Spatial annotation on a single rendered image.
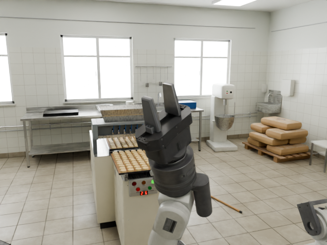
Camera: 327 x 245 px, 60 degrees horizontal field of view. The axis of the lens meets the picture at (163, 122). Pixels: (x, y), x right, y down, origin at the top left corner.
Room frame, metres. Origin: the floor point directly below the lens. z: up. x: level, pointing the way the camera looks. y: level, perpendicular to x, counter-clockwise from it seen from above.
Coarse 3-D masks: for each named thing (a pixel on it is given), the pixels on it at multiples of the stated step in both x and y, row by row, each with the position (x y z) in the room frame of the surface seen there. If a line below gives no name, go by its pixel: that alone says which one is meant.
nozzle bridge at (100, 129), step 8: (96, 120) 3.02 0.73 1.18; (144, 120) 3.02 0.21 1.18; (96, 128) 2.80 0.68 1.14; (104, 128) 2.90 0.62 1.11; (120, 128) 2.95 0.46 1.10; (128, 128) 2.97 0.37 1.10; (96, 136) 2.80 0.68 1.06; (104, 136) 2.85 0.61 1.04; (112, 136) 2.88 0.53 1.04; (120, 136) 2.90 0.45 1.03; (128, 136) 2.92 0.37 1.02; (96, 144) 2.90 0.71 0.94; (96, 152) 2.90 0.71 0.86
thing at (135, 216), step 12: (120, 180) 2.31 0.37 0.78; (120, 192) 2.33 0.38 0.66; (120, 204) 2.36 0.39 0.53; (132, 204) 2.20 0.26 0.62; (144, 204) 2.23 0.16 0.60; (156, 204) 2.26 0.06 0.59; (120, 216) 2.39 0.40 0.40; (132, 216) 2.20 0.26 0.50; (144, 216) 2.23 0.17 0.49; (120, 228) 2.42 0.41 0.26; (132, 228) 2.20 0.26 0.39; (144, 228) 2.23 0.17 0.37; (120, 240) 2.46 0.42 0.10; (132, 240) 2.20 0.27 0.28; (144, 240) 2.23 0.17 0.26
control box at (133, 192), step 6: (132, 180) 2.18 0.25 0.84; (138, 180) 2.19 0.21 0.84; (144, 180) 2.20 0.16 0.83; (150, 180) 2.21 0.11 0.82; (132, 186) 2.17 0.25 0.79; (138, 186) 2.18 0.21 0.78; (144, 186) 2.20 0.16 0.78; (132, 192) 2.17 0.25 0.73; (138, 192) 2.18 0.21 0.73; (144, 192) 2.20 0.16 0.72; (150, 192) 2.21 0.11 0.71; (156, 192) 2.23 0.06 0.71
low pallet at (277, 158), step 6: (246, 144) 5.88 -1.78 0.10; (252, 144) 5.83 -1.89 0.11; (258, 150) 5.49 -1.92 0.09; (264, 150) 5.41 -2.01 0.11; (276, 156) 5.04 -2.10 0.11; (282, 156) 5.10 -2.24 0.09; (288, 156) 5.04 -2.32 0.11; (294, 156) 5.05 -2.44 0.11; (300, 156) 5.05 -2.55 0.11; (306, 156) 5.10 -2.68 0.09; (276, 162) 5.00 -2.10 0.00
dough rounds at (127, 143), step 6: (108, 138) 3.24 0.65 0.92; (114, 138) 3.24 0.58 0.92; (120, 138) 3.24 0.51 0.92; (126, 138) 3.24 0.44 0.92; (132, 138) 3.25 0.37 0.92; (108, 144) 3.03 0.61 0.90; (114, 144) 2.97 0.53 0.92; (120, 144) 2.99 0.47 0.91; (126, 144) 2.96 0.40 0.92; (132, 144) 2.97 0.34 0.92
